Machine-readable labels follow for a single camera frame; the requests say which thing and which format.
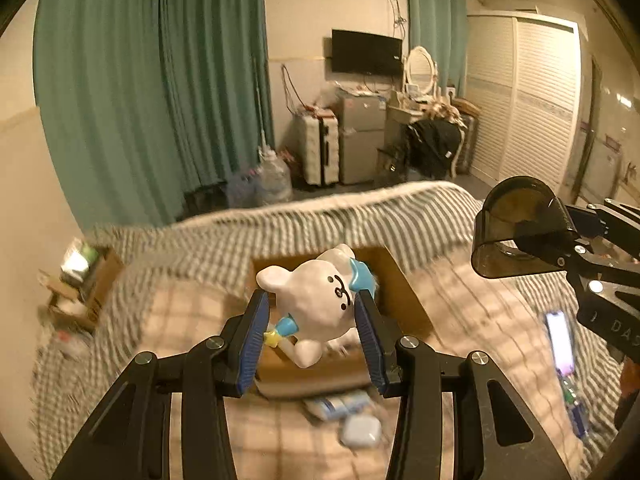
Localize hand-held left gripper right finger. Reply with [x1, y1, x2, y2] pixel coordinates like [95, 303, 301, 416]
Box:
[356, 290, 574, 480]

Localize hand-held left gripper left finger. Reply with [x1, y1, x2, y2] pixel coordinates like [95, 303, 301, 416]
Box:
[50, 290, 271, 480]

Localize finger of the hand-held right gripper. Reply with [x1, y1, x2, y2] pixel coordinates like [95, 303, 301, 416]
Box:
[564, 198, 640, 262]
[500, 232, 617, 306]

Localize dark translucent plastic container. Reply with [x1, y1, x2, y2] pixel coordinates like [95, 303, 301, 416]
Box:
[470, 176, 577, 279]

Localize brown cardboard box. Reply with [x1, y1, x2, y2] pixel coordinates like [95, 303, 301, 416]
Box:
[248, 245, 435, 401]

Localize white bear figurine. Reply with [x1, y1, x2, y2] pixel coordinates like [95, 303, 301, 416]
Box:
[256, 243, 376, 368]

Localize smartphone with lit screen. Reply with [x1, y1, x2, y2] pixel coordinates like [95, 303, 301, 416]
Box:
[545, 310, 577, 375]

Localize blue white tissue packet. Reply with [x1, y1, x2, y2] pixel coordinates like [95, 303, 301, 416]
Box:
[303, 391, 373, 421]

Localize white earbuds case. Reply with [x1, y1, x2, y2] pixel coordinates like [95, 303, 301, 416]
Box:
[340, 414, 383, 447]

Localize checkered bed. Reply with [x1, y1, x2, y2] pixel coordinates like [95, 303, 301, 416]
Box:
[30, 180, 628, 480]

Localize green blue packet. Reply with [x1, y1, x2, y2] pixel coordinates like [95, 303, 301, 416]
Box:
[560, 374, 593, 438]

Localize white louvred wardrobe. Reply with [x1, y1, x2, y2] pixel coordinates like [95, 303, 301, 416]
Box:
[465, 11, 584, 188]

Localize blue plastic bag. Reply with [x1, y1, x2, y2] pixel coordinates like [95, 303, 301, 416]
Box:
[227, 169, 262, 209]

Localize black jacket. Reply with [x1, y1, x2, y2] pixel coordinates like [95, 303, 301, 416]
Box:
[406, 118, 464, 179]

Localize large clear water jug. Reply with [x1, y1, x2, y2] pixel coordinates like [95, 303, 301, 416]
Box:
[257, 152, 294, 206]

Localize open cardboard box with clutter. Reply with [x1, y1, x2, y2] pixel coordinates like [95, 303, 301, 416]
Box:
[40, 240, 125, 333]

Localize black bag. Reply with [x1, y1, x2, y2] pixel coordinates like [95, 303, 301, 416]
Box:
[375, 146, 410, 184]

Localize white suitcase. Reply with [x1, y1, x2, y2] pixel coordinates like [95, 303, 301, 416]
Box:
[299, 109, 342, 187]

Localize white dressing table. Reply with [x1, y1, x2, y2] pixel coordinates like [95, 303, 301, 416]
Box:
[386, 91, 458, 133]

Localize grey small fridge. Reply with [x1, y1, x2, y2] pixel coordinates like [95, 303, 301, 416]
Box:
[337, 93, 388, 186]

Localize oval white mirror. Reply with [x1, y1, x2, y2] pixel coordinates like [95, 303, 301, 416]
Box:
[403, 45, 438, 97]

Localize narrow green curtain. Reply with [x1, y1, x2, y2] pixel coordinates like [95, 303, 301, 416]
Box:
[405, 0, 469, 98]

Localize wide green curtain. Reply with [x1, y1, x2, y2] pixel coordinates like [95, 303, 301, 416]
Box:
[32, 0, 275, 228]

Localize black wall television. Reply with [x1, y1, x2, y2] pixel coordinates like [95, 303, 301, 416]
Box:
[331, 29, 404, 76]

